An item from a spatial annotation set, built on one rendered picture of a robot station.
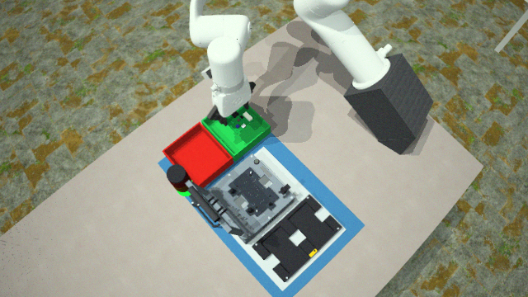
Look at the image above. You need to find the green circuit board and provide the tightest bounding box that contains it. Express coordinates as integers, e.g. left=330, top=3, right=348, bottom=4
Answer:
left=225, top=106, right=256, bottom=134

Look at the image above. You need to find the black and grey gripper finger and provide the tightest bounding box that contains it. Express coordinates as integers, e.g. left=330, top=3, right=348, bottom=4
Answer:
left=207, top=104, right=228, bottom=126
left=243, top=82, right=256, bottom=110

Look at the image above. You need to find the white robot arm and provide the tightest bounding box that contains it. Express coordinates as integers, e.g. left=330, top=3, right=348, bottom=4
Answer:
left=190, top=0, right=392, bottom=94

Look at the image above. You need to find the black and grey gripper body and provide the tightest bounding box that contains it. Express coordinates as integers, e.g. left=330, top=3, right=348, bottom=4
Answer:
left=212, top=74, right=252, bottom=118

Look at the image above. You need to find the green bin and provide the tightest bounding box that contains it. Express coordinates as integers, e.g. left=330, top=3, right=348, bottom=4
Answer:
left=201, top=105, right=271, bottom=162

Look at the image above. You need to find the red bin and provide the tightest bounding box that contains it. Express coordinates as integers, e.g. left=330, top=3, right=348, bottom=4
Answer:
left=163, top=122, right=233, bottom=188

